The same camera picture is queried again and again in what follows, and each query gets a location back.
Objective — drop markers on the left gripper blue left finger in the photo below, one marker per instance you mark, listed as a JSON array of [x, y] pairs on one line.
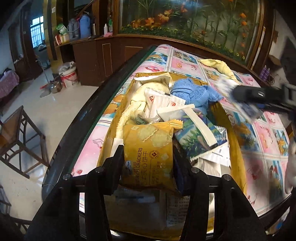
[[113, 170]]

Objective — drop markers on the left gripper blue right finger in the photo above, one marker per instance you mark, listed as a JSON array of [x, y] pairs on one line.
[[181, 169]]

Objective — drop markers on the tropical print pouch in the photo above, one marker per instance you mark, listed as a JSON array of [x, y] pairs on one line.
[[198, 135]]

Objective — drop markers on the yellow cracker packet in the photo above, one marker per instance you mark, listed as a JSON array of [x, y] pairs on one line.
[[148, 153]]

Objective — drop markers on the white patterned tissue pack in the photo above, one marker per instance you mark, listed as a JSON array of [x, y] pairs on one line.
[[235, 93]]

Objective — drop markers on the white blue printed sachet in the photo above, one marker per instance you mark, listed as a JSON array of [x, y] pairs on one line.
[[215, 163]]

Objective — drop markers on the white text printed bag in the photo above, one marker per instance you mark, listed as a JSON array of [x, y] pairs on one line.
[[176, 209]]

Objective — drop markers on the colourful patterned tablecloth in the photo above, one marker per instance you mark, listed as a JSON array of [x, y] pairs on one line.
[[263, 143]]

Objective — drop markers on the yellow cloth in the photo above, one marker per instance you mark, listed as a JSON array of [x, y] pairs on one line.
[[221, 66]]

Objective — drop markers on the blue towel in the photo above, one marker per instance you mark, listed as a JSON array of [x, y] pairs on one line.
[[199, 95]]

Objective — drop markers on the flower mural panel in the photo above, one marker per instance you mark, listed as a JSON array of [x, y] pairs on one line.
[[227, 27]]

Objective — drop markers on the wooden chair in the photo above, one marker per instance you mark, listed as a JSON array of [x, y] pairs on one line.
[[16, 131]]

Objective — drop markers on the steel kettle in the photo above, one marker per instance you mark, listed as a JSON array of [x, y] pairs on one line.
[[55, 86]]

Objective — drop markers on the white plastic bucket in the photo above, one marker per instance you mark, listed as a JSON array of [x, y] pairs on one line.
[[68, 74]]

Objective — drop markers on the pink covered table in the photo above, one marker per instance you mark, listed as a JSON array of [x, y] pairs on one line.
[[8, 82]]

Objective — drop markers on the blue thermos jug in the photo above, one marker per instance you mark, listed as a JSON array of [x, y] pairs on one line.
[[85, 24]]

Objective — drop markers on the grey water jug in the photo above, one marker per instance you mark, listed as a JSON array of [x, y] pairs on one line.
[[73, 29]]

